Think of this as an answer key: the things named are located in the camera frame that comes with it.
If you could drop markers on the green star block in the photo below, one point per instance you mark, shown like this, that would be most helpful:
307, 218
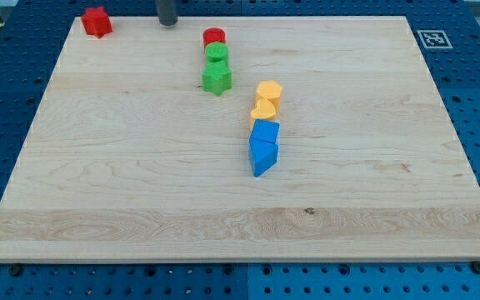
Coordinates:
217, 78

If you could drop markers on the red star block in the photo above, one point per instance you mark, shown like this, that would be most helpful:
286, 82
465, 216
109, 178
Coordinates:
96, 22

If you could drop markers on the blue triangle block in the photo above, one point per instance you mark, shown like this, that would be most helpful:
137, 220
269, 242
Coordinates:
263, 155

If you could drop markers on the blue cube block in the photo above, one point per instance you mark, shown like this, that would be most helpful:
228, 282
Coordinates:
265, 130

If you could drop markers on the yellow heart block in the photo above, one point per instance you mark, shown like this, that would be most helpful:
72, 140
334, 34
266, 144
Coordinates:
263, 109

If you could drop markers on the yellow hexagon block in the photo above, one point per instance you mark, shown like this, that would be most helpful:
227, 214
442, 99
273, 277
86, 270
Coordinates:
271, 91

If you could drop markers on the green cylinder block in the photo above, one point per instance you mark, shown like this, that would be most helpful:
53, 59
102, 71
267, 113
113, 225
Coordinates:
216, 52

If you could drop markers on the light wooden board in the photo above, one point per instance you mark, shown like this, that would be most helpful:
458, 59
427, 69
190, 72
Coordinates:
129, 160

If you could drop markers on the red cylinder block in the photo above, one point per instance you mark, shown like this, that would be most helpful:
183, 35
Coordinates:
213, 35

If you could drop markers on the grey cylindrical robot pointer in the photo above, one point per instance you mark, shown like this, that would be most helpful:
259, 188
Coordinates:
167, 12

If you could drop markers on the white fiducial marker tag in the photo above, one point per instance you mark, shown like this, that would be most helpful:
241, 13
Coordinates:
434, 39

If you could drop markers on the black screw front left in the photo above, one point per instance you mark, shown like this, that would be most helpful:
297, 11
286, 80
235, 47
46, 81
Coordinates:
15, 270

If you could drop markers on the black screw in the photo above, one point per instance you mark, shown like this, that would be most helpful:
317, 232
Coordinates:
475, 266
15, 270

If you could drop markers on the black screw front right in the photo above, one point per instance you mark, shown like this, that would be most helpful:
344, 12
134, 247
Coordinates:
475, 266

